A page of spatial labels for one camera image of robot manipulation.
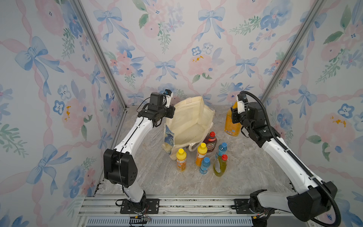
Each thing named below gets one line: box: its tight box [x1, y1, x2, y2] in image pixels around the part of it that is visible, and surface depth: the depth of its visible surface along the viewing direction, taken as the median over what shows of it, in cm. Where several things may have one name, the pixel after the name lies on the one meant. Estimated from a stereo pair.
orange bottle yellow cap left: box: [175, 148, 187, 173], surface depth 73 cm
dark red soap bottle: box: [203, 131, 217, 153], surface depth 87 cm
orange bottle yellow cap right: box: [195, 142, 208, 167], surface depth 75 cm
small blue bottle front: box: [199, 157, 212, 175], surface depth 78 cm
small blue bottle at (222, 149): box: [217, 142, 228, 157], surface depth 83 cm
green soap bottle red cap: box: [213, 154, 229, 177], surface depth 77 cm
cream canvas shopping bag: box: [161, 96, 216, 161], surface depth 96 cm
